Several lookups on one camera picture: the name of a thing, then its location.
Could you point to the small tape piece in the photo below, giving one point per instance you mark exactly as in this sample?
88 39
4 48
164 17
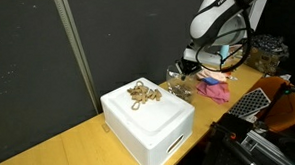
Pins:
105 127

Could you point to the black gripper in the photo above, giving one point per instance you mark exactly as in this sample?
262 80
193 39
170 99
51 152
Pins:
188 66

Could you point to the clear plastic bag of rubber bands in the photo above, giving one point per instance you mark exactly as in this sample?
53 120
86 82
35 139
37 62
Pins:
181 91

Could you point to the aluminium extrusion rail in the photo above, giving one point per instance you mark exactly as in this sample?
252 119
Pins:
263 145

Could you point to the blue cloth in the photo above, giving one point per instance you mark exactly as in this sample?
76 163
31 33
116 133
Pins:
210 81

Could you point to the black stand equipment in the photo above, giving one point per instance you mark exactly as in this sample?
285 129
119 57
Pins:
220 152

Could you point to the white plastic storage box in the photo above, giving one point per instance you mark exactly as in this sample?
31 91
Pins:
149 122

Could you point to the light blue cup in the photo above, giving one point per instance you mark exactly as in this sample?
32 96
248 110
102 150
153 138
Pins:
224 51

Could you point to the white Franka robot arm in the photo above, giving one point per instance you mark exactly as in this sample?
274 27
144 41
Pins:
215 19

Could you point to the dark patterned cloth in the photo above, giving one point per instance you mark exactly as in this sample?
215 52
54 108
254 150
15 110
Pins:
269 43

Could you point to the pile of tan rubber bands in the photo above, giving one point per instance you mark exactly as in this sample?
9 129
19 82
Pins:
141 92

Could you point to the white paper scrap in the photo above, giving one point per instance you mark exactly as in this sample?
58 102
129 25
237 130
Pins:
286 77

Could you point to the magenta cloth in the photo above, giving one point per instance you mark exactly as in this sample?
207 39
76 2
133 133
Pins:
214 91

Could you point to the black perforated panel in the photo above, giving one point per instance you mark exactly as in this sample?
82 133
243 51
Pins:
250 102

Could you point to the orange seat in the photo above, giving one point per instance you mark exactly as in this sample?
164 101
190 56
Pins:
289 111

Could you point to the grey metal wall strip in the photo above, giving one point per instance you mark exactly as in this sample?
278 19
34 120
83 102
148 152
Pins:
74 39

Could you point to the brown cardboard box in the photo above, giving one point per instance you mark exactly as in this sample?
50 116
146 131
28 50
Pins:
261 63

